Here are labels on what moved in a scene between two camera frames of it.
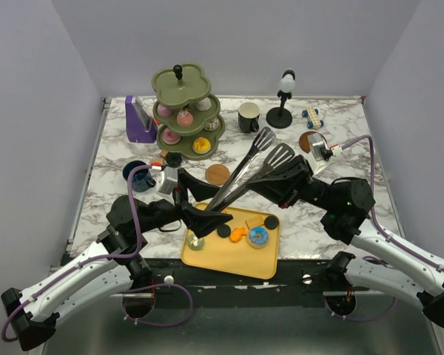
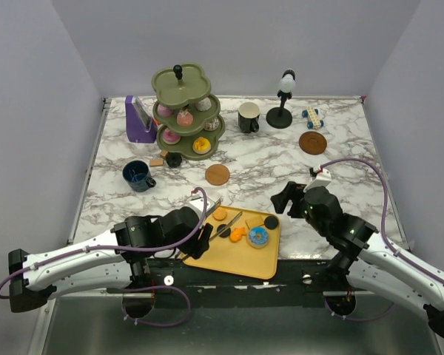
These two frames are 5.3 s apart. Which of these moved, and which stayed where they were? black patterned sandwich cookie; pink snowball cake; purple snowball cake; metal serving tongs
Moved: metal serving tongs
Stayed: pink snowball cake; black patterned sandwich cookie; purple snowball cake
